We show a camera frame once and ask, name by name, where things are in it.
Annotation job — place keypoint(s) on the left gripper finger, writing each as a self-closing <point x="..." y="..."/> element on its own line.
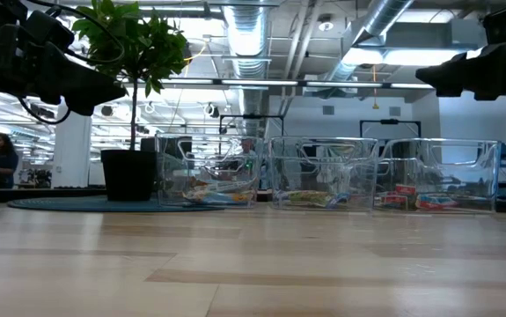
<point x="81" y="88"/>

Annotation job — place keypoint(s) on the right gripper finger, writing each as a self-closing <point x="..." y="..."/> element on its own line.
<point x="452" y="75"/>

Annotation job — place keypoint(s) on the white round column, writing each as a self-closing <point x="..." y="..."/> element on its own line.
<point x="71" y="149"/>

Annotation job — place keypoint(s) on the black background monitor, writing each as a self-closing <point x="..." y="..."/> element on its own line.
<point x="149" y="144"/>

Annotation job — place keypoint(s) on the green plant in black pot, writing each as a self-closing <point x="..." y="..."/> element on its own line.
<point x="127" y="176"/>

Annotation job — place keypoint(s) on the clear plastic bin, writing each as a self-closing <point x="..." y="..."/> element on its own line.
<point x="169" y="167"/>
<point x="468" y="176"/>
<point x="323" y="171"/>

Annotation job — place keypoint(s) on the person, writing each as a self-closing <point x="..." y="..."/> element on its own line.
<point x="4" y="165"/>
<point x="247" y="147"/>

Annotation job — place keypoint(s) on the long ceiling light strip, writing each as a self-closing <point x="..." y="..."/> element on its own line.
<point x="345" y="84"/>

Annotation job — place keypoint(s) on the round dark blue mat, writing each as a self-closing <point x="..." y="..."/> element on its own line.
<point x="81" y="204"/>

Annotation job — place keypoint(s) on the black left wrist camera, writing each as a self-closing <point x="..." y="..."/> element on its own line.
<point x="50" y="28"/>

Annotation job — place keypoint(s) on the black frame stand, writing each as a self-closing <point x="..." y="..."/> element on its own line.
<point x="389" y="121"/>

